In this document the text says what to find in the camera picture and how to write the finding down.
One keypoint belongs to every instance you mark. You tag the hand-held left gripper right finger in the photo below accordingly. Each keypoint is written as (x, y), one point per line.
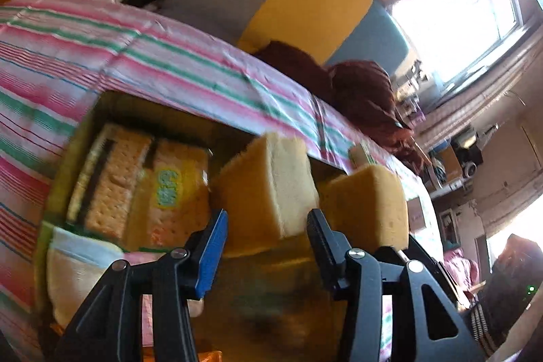
(319, 247)

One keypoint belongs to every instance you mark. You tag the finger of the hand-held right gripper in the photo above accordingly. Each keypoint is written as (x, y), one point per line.
(432, 273)

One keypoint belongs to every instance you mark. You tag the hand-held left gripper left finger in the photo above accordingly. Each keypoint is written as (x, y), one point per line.
(214, 251)

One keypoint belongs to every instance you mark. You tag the large yellow sponge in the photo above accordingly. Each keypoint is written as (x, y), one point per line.
(254, 196)

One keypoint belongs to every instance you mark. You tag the pink quilt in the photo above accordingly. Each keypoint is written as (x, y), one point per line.
(462, 273)

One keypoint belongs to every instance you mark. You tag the framed picture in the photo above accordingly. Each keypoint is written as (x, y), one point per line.
(449, 228)

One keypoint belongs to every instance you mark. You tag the yellow snack packet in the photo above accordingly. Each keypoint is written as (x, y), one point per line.
(169, 209)

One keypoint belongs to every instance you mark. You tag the small white fan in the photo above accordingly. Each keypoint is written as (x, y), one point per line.
(469, 169)

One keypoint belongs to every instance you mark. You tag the cardboard box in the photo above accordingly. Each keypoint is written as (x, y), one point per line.
(449, 162)

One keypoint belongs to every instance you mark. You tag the cracker packet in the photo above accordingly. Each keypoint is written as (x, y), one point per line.
(110, 184)

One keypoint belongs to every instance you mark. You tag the dark metal appliance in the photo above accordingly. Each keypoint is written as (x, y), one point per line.
(466, 145)

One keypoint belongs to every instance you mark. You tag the maroon blanket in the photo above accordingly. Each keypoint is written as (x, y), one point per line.
(365, 99)

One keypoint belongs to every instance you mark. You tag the striped bed sheet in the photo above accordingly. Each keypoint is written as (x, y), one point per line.
(63, 61)

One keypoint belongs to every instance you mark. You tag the window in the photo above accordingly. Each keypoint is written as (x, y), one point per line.
(458, 27)

